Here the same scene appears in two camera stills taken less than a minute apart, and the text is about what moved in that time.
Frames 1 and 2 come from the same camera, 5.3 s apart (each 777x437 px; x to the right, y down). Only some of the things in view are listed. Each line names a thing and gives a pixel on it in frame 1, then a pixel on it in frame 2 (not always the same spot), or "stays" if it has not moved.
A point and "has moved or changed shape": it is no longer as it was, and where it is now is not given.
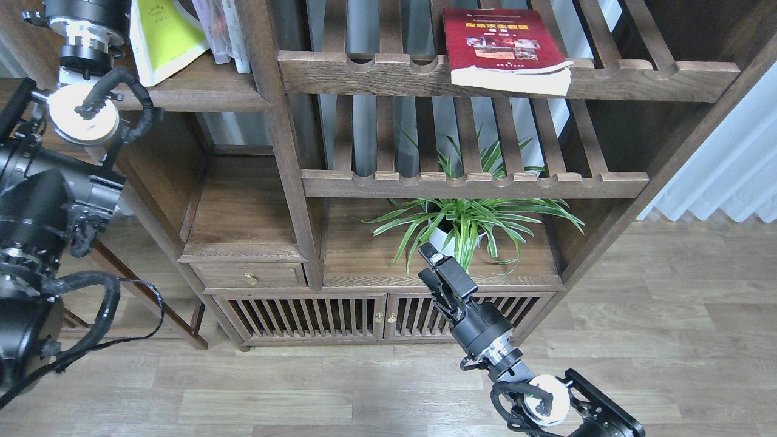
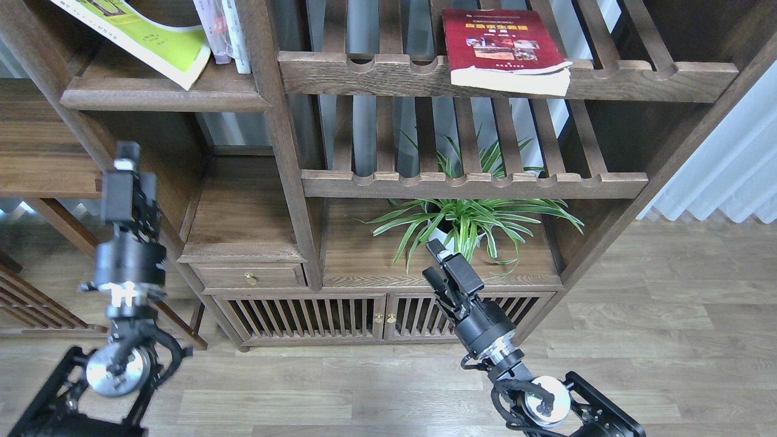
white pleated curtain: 735,169 stays
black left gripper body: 114,13 → 127,258
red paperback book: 515,50 stays
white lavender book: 210,14 stays
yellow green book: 164,36 has moved or changed shape
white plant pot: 445,243 stays
